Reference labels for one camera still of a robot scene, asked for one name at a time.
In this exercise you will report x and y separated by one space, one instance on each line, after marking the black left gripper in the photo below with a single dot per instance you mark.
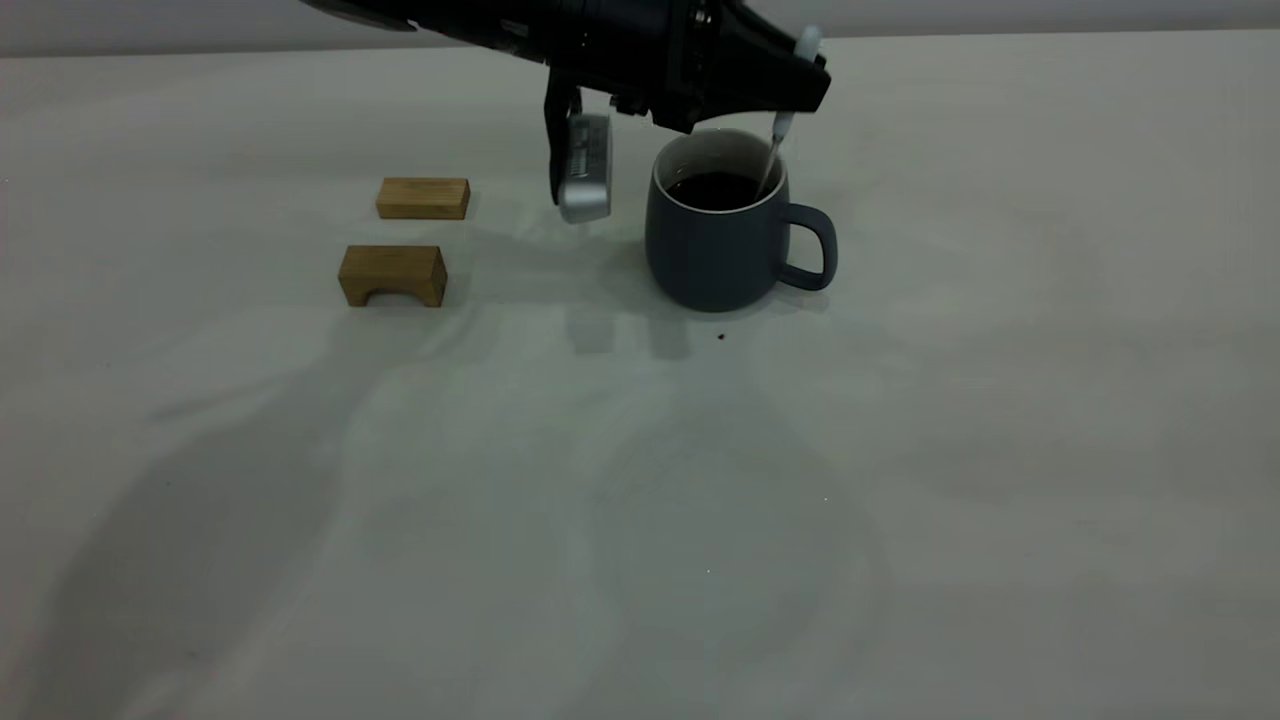
660 55

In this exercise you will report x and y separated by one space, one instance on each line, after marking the dark grey ceramic mug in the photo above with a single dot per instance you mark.
715 260

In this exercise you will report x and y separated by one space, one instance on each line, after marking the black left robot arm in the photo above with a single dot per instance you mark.
470 22

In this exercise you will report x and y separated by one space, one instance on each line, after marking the flat rectangular wooden block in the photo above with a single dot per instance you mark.
425 198

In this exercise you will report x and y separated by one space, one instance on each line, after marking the arched wooden block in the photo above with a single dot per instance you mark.
392 265

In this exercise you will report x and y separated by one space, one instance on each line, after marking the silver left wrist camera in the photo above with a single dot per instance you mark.
585 170

